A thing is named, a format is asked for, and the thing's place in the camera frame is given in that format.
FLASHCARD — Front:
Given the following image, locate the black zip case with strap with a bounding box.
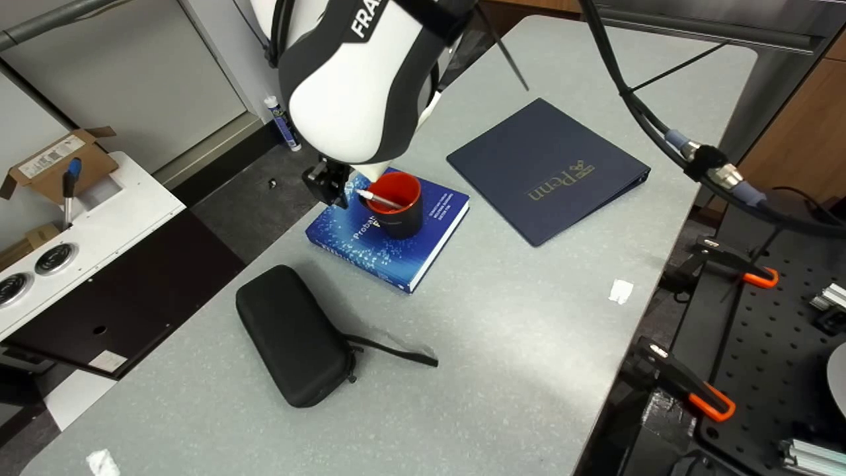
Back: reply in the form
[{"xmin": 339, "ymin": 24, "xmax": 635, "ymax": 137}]
[{"xmin": 234, "ymin": 263, "xmax": 442, "ymax": 410}]

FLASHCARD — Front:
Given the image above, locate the wooden counter grey top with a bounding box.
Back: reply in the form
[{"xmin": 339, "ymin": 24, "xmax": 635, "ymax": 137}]
[{"xmin": 738, "ymin": 30, "xmax": 846, "ymax": 209}]

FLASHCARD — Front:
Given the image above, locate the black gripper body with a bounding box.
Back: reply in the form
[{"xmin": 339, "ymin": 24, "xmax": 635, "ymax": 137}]
[{"xmin": 302, "ymin": 157, "xmax": 362, "ymax": 208}]

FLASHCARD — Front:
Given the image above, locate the white tape label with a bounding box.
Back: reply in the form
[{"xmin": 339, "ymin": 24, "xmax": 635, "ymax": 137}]
[{"xmin": 605, "ymin": 278, "xmax": 638, "ymax": 311}]

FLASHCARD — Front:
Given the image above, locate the blue handled tool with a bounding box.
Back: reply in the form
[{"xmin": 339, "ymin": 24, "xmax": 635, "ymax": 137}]
[{"xmin": 59, "ymin": 157, "xmax": 88, "ymax": 223}]

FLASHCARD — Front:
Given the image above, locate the navy ring binder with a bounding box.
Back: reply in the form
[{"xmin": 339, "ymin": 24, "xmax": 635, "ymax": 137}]
[{"xmin": 444, "ymin": 97, "xmax": 653, "ymax": 250}]

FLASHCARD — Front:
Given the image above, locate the silver aluminium profile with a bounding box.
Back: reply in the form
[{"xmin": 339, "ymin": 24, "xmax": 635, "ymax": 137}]
[{"xmin": 777, "ymin": 436, "xmax": 846, "ymax": 476}]

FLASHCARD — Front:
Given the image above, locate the blue hardcover book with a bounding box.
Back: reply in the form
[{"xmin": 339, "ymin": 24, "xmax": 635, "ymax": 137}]
[{"xmin": 304, "ymin": 169, "xmax": 474, "ymax": 296}]

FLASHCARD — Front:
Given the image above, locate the white paper sheet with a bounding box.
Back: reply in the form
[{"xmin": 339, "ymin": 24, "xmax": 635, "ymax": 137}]
[{"xmin": 43, "ymin": 368, "xmax": 121, "ymax": 435}]

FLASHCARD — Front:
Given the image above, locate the black mug red inside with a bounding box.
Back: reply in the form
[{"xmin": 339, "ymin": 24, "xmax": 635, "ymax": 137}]
[{"xmin": 366, "ymin": 169, "xmax": 427, "ymax": 242}]

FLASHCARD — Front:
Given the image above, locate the thick black cable with connector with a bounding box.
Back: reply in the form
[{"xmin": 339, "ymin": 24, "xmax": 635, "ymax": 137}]
[{"xmin": 577, "ymin": 0, "xmax": 846, "ymax": 238}]

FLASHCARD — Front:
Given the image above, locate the open cardboard box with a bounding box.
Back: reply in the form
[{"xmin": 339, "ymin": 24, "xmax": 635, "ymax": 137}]
[{"xmin": 0, "ymin": 127, "xmax": 121, "ymax": 208}]

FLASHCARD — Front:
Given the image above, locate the white tape strip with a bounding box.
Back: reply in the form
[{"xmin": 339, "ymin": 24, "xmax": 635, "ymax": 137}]
[{"xmin": 85, "ymin": 447, "xmax": 125, "ymax": 476}]

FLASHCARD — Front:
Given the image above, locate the black perforated mounting board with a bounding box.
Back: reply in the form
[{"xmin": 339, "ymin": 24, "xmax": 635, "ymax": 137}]
[{"xmin": 605, "ymin": 196, "xmax": 846, "ymax": 476}]

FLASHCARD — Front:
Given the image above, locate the white side table with holes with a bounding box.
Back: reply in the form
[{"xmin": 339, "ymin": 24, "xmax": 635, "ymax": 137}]
[{"xmin": 0, "ymin": 149, "xmax": 191, "ymax": 345}]

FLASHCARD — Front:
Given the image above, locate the black clamp orange handle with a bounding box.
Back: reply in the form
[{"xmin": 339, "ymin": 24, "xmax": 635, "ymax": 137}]
[
  {"xmin": 684, "ymin": 238, "xmax": 782, "ymax": 294},
  {"xmin": 633, "ymin": 336, "xmax": 740, "ymax": 427}
]

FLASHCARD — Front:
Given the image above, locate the black low cart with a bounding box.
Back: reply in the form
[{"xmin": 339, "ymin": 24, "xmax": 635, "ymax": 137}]
[{"xmin": 9, "ymin": 209, "xmax": 248, "ymax": 385}]

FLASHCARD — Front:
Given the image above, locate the white pen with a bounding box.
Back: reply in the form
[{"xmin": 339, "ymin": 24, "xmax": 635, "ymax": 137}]
[{"xmin": 352, "ymin": 185, "xmax": 409, "ymax": 212}]

